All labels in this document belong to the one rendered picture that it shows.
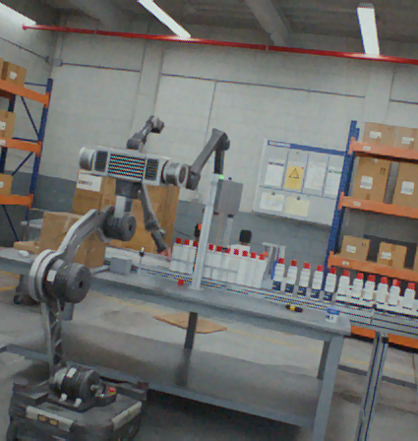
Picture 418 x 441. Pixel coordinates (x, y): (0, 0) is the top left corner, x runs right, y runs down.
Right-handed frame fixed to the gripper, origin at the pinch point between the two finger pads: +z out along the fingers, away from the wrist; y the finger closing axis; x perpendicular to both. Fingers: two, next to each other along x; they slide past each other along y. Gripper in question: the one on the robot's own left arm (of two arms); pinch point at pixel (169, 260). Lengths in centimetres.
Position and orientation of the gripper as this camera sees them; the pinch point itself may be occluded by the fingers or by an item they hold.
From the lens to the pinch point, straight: 357.0
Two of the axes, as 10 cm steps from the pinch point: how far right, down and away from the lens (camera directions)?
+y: 2.0, -0.2, 9.8
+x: -8.6, 4.8, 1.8
